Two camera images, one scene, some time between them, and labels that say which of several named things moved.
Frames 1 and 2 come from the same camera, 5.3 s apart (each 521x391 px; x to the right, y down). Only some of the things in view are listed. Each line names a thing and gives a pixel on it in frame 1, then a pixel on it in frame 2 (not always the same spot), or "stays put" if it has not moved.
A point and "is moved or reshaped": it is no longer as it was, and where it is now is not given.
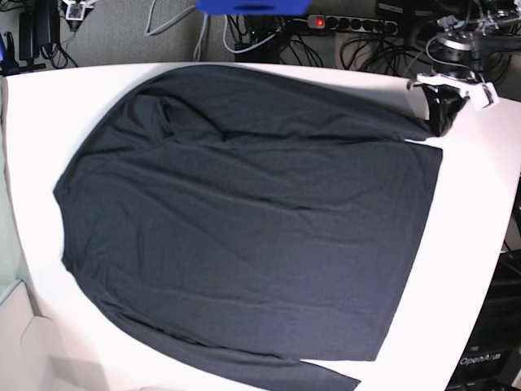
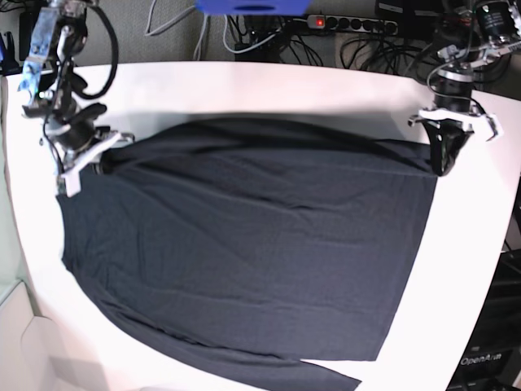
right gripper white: x=483 y=94 → x=450 y=135
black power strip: x=352 y=24 stays put
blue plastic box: x=254 y=7 stays put
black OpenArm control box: x=489 y=356 stays put
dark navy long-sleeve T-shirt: x=242 y=220 is moved or reshaped
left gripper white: x=76 y=9 → x=69 y=181
